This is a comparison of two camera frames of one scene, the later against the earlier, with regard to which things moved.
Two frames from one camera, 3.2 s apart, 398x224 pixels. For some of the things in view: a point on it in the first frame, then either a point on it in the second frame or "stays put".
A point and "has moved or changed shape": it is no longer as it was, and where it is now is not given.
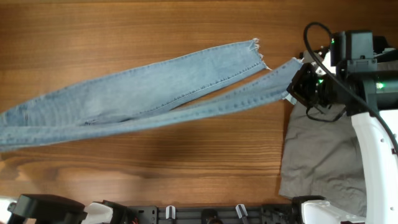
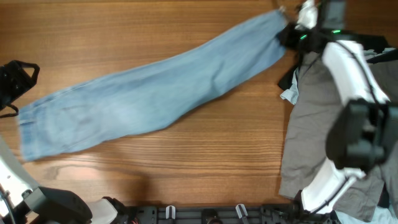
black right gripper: (296, 88) -> (288, 40)
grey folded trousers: (322, 156) stays put
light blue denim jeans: (142, 92) has moved or changed shape
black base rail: (272, 214) stays put
